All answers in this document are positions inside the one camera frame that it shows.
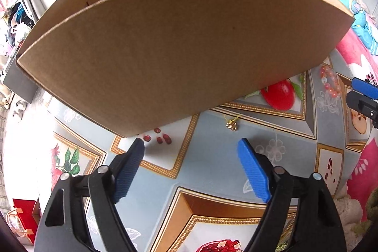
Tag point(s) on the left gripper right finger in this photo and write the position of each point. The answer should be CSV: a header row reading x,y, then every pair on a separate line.
x,y
317,224

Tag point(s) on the blue child jacket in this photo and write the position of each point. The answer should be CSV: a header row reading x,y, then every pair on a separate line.
x,y
364,24

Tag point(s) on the hanging clothes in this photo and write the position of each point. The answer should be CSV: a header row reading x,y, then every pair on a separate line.
x,y
16,20

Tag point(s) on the pink floral blanket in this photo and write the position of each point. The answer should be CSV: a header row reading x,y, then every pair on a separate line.
x,y
361,63

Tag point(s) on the grey cabinet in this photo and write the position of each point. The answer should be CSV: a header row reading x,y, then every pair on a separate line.
x,y
17,81

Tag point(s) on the fruit pattern bed sheet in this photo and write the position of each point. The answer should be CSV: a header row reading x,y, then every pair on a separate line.
x,y
190,190

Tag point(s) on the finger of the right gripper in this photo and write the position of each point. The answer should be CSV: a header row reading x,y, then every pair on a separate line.
x,y
364,105
365,88

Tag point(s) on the brown cardboard box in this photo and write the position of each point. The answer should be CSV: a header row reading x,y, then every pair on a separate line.
x,y
134,65

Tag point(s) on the red gift bag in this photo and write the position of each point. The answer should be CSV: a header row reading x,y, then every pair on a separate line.
x,y
24,219

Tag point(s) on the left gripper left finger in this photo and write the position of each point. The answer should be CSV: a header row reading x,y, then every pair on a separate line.
x,y
63,226

